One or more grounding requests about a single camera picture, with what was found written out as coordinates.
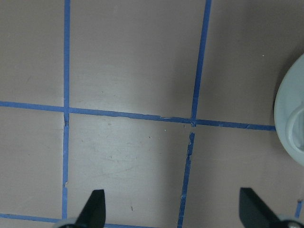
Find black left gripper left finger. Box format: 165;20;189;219
75;190;106;228

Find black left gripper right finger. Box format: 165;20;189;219
239;187;304;228

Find pale green electric pot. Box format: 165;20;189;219
274;55;304;165

